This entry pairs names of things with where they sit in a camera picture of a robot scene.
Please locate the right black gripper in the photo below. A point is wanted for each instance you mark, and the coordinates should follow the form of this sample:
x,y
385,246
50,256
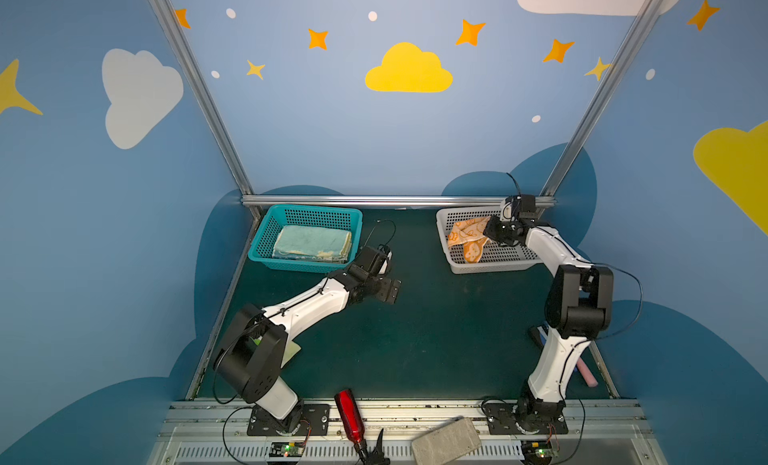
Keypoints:
x,y
495,230

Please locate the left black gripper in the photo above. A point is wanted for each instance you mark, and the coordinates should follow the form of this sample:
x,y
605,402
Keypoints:
x,y
381,288

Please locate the orange patterned towel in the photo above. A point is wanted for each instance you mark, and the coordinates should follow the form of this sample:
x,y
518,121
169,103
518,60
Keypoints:
x,y
470,234

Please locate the yellow-green towel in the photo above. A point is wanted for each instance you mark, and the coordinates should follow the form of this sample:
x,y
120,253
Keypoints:
x,y
314,244

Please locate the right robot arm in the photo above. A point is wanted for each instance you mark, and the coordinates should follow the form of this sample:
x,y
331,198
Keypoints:
x,y
578,307

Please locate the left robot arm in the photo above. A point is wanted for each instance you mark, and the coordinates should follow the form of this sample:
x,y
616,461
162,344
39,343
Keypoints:
x,y
252,351

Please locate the white plastic basket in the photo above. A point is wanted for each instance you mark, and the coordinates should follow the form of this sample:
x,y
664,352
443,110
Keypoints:
x,y
491,257

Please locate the teal plastic basket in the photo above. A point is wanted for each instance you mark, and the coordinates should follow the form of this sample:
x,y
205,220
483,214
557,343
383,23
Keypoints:
x,y
279,216

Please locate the yellow-green sticky paper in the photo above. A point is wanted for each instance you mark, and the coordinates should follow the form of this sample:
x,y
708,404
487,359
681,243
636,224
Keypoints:
x,y
291,349

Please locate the red metal bottle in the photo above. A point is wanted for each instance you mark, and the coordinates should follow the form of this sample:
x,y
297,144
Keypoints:
x,y
350,416

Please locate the black clamp tool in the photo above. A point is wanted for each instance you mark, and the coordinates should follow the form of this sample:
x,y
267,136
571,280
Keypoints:
x,y
374,456

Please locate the grey sponge block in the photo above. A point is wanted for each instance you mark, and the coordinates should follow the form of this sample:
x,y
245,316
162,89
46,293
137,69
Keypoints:
x,y
446,443

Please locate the left green circuit board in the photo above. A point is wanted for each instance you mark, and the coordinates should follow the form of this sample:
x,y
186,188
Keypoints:
x,y
287,450

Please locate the green circuit board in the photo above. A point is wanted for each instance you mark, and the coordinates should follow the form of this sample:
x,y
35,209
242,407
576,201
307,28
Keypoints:
x,y
287,450
537,452

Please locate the right green circuit board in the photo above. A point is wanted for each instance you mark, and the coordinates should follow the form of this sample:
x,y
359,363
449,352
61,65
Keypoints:
x,y
537,452

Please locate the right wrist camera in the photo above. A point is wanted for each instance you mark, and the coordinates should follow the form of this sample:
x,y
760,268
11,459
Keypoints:
x,y
510,208

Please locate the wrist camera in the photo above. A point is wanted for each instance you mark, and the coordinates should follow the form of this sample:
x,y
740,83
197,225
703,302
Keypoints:
x,y
386,265
510,208

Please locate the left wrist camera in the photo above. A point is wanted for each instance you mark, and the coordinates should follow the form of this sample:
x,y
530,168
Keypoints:
x,y
386,265

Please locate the horizontal aluminium frame bar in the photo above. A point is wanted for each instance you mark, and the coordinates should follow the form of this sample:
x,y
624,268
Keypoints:
x,y
393,202

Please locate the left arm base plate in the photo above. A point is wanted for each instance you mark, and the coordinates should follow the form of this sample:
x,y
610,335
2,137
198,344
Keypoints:
x,y
303,419

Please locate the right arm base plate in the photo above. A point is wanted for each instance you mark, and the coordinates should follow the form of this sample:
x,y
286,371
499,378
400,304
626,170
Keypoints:
x,y
503,418

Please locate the right aluminium frame post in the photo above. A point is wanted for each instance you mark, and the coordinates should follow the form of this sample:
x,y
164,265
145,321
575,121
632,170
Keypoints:
x,y
637,34

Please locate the aluminium frame post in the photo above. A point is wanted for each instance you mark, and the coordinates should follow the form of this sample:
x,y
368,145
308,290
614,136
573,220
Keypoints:
x,y
174,33
637,34

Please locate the left aluminium frame post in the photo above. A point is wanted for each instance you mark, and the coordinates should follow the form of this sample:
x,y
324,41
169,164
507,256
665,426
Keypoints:
x,y
174,33

